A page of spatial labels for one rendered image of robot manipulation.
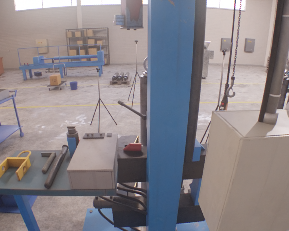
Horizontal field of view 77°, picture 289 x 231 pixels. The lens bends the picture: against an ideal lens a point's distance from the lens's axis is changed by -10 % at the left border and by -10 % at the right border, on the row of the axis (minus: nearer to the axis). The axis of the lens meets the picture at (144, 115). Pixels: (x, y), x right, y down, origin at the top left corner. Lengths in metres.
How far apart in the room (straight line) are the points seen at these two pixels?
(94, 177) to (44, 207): 1.66
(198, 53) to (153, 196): 0.81
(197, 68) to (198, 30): 0.19
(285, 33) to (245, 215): 0.53
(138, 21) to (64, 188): 1.04
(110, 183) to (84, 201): 1.53
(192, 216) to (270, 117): 1.27
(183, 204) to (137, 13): 1.39
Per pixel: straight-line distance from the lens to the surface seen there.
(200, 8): 1.06
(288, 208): 0.81
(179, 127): 0.96
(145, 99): 1.77
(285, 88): 2.32
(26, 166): 1.38
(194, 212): 1.72
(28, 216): 1.71
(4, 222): 2.71
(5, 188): 1.31
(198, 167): 1.42
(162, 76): 0.87
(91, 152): 1.18
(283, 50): 0.61
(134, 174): 1.37
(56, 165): 1.29
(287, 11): 0.62
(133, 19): 1.27
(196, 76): 1.06
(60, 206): 2.61
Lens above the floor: 1.80
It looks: 22 degrees down
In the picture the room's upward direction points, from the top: straight up
